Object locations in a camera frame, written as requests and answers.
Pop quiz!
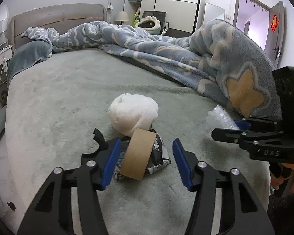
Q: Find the clear bubble wrap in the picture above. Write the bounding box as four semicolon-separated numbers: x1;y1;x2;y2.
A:
206;105;239;130

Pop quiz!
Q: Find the brown tape roll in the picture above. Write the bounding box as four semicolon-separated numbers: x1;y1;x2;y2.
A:
120;129;156;181

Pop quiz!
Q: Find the white tissue wad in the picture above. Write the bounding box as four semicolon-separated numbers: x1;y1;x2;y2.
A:
108;93;159;137

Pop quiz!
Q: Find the right hand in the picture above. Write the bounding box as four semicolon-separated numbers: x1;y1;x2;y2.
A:
269;160;294;195

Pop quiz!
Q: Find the blue cloud pattern blanket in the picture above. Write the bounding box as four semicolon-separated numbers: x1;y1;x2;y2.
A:
22;20;281;117

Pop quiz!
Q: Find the black printed snack wrapper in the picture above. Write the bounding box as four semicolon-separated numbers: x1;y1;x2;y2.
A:
113;129;171;180

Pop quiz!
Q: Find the black curved plastic piece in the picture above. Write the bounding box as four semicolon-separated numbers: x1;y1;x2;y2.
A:
81;127;110;160

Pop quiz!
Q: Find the grey framed door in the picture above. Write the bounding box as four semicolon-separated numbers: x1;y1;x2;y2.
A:
233;0;285;66

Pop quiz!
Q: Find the grey-green bed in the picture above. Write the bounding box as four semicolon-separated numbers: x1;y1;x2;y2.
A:
6;49;270;234

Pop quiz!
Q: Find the white grey wardrobe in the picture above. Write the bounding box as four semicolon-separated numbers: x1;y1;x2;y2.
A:
124;0;205;38

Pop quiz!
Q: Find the cream plush pet bed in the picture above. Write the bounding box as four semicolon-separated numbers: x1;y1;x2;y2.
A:
135;16;161;35

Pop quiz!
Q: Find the white power strip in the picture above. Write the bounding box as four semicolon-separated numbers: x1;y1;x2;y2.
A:
2;58;8;73

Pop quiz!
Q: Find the dark blue-grey pillow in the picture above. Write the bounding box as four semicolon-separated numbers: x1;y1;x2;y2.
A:
7;40;52;86

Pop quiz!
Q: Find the white bedside lamp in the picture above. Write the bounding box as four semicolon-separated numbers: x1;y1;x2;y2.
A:
115;11;129;25

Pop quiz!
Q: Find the grey padded headboard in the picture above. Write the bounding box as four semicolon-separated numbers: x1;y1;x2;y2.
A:
5;3;107;49

